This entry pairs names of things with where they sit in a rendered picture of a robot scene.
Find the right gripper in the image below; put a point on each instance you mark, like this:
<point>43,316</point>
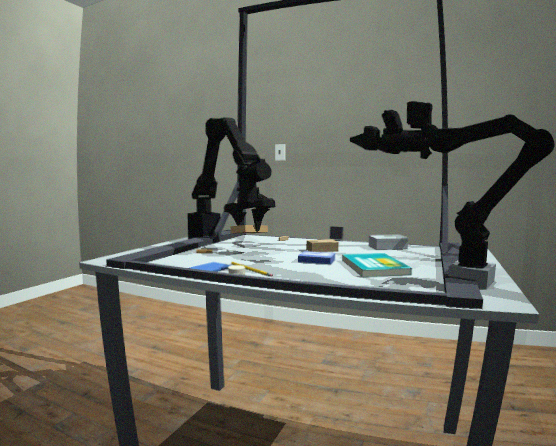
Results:
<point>248,192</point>

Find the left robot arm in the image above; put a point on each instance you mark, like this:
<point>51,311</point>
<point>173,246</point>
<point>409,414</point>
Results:
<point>473,252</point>

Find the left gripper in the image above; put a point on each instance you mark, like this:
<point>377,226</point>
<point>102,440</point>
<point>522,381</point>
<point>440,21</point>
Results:
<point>372,141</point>

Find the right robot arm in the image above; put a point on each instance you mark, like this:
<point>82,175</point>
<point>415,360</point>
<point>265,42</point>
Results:
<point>243,153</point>

